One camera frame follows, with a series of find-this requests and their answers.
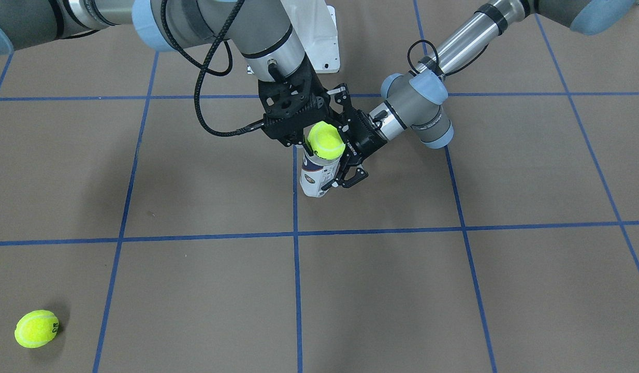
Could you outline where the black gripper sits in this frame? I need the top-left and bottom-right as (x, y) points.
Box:
(258, 57), (331, 157)
(321, 108), (388, 192)

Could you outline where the yellow tennis ball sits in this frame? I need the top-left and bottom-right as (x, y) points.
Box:
(307, 121), (346, 160)
(14, 310), (61, 349)

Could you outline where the tennis ball can holder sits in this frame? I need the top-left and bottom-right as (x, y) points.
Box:
(300, 150), (342, 198)

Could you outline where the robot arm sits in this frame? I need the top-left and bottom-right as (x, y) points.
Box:
(0, 1), (333, 147)
(300, 1), (636, 197)

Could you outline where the brown paper table cover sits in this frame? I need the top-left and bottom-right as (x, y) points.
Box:
(0, 6), (639, 372)

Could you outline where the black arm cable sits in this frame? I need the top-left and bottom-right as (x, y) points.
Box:
(159, 0), (268, 138)

